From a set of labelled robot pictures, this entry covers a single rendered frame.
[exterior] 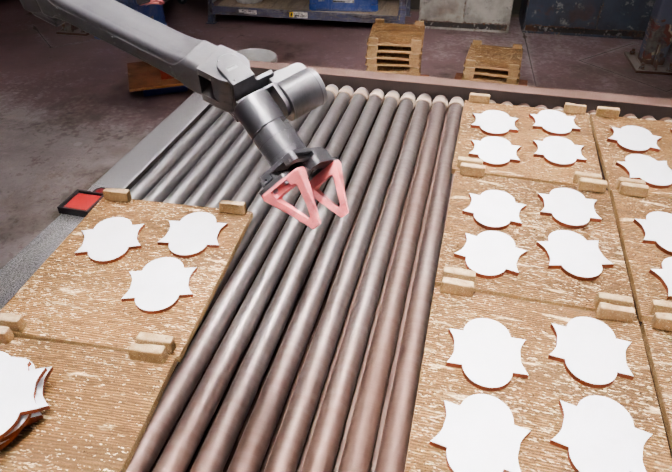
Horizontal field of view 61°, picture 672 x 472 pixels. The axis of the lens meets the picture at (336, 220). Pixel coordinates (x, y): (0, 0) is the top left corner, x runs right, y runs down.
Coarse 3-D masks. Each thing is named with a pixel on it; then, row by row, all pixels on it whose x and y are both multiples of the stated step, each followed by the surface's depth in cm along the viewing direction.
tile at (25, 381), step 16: (0, 368) 84; (16, 368) 84; (0, 384) 81; (16, 384) 81; (32, 384) 81; (0, 400) 79; (16, 400) 79; (32, 400) 79; (0, 416) 77; (16, 416) 77; (0, 432) 75
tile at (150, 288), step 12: (156, 264) 109; (168, 264) 109; (180, 264) 109; (132, 276) 106; (144, 276) 106; (156, 276) 106; (168, 276) 106; (180, 276) 106; (132, 288) 104; (144, 288) 104; (156, 288) 104; (168, 288) 104; (180, 288) 104; (132, 300) 102; (144, 300) 101; (156, 300) 101; (168, 300) 101; (144, 312) 100; (156, 312) 100
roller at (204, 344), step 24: (336, 96) 181; (336, 120) 167; (312, 144) 152; (288, 192) 134; (264, 240) 120; (240, 264) 113; (240, 288) 108; (216, 312) 102; (216, 336) 99; (192, 360) 94; (168, 384) 90; (192, 384) 91; (168, 408) 86; (144, 432) 83; (168, 432) 85; (144, 456) 80
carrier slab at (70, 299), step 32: (96, 224) 121; (160, 224) 121; (64, 256) 112; (128, 256) 112; (160, 256) 112; (224, 256) 112; (32, 288) 105; (64, 288) 105; (96, 288) 105; (128, 288) 105; (192, 288) 105; (32, 320) 98; (64, 320) 98; (96, 320) 98; (128, 320) 98; (160, 320) 98; (192, 320) 98
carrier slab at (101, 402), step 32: (32, 352) 93; (64, 352) 93; (96, 352) 93; (64, 384) 88; (96, 384) 88; (128, 384) 88; (160, 384) 88; (64, 416) 83; (96, 416) 83; (128, 416) 83; (32, 448) 79; (64, 448) 79; (96, 448) 79; (128, 448) 79
